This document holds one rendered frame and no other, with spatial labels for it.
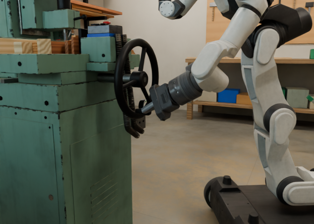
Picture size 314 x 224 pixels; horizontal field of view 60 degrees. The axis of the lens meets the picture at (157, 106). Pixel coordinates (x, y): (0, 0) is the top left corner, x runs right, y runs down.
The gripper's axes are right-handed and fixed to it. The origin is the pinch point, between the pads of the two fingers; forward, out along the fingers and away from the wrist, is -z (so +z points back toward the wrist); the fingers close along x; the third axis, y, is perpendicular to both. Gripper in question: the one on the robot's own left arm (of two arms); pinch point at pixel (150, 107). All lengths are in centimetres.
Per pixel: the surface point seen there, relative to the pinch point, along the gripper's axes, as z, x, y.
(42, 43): -14.0, 24.4, 27.4
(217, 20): -22, 200, -287
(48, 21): -25, 48, 14
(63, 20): -18.5, 44.2, 13.0
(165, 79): -141, 167, -300
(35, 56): -13.8, 18.4, 30.6
